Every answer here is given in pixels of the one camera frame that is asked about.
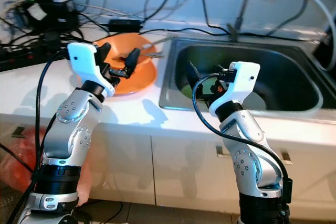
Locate black plug adapter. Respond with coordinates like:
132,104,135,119
39,31,66,51

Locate orange plastic bag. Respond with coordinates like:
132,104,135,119
0,140,92,206

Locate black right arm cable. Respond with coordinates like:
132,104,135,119
192,72,295,206

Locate dark grey woven bag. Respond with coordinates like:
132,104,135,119
0,182,28,224

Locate black power brick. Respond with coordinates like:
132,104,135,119
108,19,144,33

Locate stainless steel sink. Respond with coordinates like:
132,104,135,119
159,36,327,114

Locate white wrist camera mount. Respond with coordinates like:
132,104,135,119
67,42,110,99
208,61,261,120

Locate black charger box white labels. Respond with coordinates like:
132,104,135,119
20,0,80,35

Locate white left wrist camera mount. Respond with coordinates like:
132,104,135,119
67,42,110,99

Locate silver metal spoon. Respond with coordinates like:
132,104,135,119
120,35,174,59

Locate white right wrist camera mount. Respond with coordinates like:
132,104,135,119
208,61,261,120

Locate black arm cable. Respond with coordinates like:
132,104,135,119
192,72,295,206
8,51,71,224

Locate grey round plate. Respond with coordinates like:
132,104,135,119
239,90,271,112

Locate orange round plate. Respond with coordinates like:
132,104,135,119
92,33,158,97

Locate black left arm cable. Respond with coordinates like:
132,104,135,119
8,51,71,224

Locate green round plate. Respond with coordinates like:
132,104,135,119
181,74,216,101

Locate white cabinet door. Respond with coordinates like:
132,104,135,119
0,122,155,209
150,132,336,223

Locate black power strip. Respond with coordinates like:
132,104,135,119
0,43,66,72

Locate black floor cable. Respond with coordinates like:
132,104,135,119
0,143,37,175

